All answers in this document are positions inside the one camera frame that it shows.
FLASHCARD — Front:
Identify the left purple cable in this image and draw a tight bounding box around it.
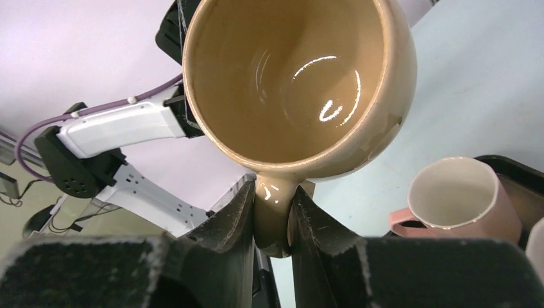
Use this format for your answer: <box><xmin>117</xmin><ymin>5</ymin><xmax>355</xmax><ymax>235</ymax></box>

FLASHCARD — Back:
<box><xmin>14</xmin><ymin>73</ymin><xmax>184</xmax><ymax>184</ymax></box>

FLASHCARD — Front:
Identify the pink mug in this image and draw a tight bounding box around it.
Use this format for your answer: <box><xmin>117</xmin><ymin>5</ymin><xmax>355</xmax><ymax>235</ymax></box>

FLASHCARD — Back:
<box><xmin>389</xmin><ymin>157</ymin><xmax>522</xmax><ymax>244</ymax></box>

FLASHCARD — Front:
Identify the black rectangular tray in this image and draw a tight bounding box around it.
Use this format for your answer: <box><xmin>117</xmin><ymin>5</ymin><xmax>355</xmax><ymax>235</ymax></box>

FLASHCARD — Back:
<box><xmin>475</xmin><ymin>155</ymin><xmax>543</xmax><ymax>250</ymax></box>

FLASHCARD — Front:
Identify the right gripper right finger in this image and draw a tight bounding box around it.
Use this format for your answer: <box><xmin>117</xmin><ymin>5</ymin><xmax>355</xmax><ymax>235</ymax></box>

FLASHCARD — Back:
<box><xmin>291</xmin><ymin>189</ymin><xmax>543</xmax><ymax>307</ymax></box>

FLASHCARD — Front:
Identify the clear glass mug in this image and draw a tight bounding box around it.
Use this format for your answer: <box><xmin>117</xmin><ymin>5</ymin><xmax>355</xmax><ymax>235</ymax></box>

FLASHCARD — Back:
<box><xmin>525</xmin><ymin>218</ymin><xmax>544</xmax><ymax>284</ymax></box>

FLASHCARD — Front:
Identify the aluminium frame rail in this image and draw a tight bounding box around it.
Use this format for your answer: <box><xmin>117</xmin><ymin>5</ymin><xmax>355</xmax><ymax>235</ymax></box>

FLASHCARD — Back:
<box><xmin>1</xmin><ymin>132</ymin><xmax>46</xmax><ymax>169</ymax></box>

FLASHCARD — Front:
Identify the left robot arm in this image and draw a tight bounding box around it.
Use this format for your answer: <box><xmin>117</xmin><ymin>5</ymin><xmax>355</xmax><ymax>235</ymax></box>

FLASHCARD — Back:
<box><xmin>34</xmin><ymin>76</ymin><xmax>208</xmax><ymax>237</ymax></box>

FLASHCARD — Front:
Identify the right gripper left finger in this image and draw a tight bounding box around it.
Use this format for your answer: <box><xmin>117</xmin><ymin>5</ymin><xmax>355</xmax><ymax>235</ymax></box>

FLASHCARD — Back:
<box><xmin>1</xmin><ymin>182</ymin><xmax>255</xmax><ymax>307</ymax></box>

